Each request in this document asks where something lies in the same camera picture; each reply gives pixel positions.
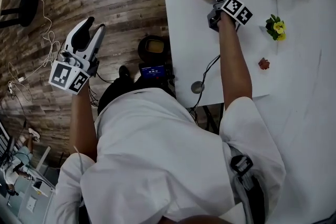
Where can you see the black left shoe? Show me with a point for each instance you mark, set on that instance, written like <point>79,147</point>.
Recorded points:
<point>124,72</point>

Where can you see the yellow rectangular dish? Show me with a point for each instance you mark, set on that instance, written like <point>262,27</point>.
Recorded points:
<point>154,46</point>

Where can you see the yellow potted flower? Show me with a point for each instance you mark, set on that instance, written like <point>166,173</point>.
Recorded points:
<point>277,27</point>

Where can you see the black round bin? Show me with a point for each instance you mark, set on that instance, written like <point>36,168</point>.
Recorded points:
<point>143,55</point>

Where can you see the round metal desk grommet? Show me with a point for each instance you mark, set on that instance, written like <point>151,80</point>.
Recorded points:
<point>197,87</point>

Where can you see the person's left forearm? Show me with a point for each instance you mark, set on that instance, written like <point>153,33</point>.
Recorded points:
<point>82,123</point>

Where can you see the black desk frame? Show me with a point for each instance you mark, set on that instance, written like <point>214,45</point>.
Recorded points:
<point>211,118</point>

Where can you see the person in white coat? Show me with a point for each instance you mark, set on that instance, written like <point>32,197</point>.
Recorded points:
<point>157,160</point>

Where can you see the small red flower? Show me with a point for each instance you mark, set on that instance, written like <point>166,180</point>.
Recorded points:
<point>263,63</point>

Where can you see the person's right forearm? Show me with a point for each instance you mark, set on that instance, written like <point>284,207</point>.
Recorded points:
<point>235,65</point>

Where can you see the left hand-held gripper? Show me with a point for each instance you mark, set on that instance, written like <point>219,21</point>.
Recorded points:
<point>64,74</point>

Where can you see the black stool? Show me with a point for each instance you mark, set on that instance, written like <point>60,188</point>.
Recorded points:
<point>26,8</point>

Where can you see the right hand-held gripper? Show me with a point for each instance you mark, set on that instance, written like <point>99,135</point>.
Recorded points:
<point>235,9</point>

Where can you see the black device with blue screen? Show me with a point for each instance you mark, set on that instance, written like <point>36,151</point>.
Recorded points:
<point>155,72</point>

